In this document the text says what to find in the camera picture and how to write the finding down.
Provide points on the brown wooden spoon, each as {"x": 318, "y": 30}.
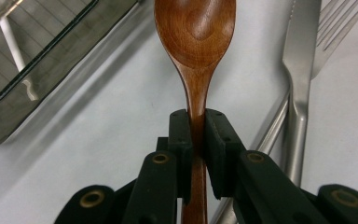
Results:
{"x": 195, "y": 37}

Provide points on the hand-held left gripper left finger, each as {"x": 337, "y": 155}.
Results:
{"x": 183, "y": 140}

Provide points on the silver metal table knife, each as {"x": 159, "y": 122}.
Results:
{"x": 301, "y": 62}

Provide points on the transparent grey plastic bin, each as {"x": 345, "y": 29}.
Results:
{"x": 59, "y": 62}

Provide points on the silver metal chopstick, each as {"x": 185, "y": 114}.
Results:
{"x": 12, "y": 46}

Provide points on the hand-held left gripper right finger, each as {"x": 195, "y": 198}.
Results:
{"x": 220, "y": 149}

